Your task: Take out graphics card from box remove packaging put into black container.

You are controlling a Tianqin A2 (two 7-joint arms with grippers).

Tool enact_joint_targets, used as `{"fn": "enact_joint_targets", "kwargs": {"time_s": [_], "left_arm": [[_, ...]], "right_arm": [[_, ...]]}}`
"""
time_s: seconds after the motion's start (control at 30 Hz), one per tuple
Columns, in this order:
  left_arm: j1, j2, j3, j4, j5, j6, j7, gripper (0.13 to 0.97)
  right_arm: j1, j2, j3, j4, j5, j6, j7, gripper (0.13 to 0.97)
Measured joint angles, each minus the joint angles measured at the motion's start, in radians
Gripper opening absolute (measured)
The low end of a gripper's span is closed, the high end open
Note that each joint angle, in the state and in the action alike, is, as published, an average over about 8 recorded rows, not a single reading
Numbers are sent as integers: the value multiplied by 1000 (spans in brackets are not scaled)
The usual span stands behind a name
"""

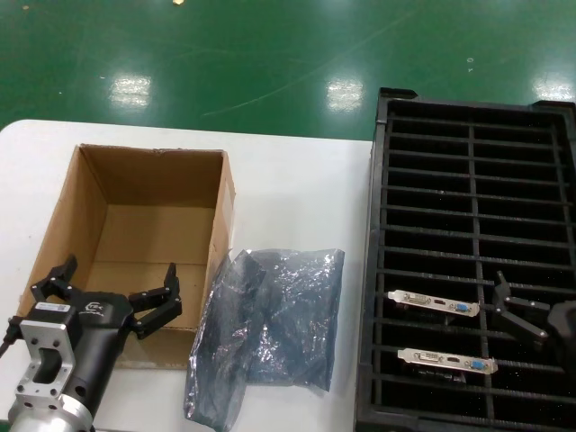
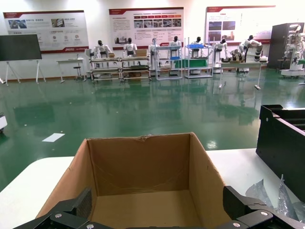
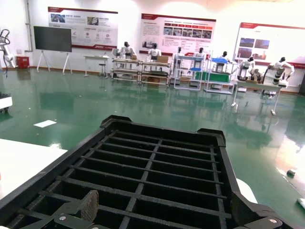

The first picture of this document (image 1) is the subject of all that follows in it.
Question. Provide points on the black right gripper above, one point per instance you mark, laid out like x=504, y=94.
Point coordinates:
x=564, y=328

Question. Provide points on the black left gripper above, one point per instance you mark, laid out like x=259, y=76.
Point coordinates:
x=101, y=342

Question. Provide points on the graphics card with metal bracket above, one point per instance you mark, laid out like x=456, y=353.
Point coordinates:
x=418, y=357
x=405, y=299

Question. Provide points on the antistatic bag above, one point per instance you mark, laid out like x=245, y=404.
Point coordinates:
x=301, y=315
x=220, y=346

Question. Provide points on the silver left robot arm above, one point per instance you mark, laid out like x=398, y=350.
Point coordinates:
x=45, y=414

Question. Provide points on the brown cardboard box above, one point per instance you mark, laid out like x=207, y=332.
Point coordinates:
x=67, y=216

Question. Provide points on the black slotted plastic container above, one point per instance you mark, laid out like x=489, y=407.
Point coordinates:
x=450, y=108

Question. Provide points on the flat empty antistatic bag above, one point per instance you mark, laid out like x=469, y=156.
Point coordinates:
x=301, y=315

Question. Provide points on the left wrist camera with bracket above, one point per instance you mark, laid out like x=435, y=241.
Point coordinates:
x=49, y=342

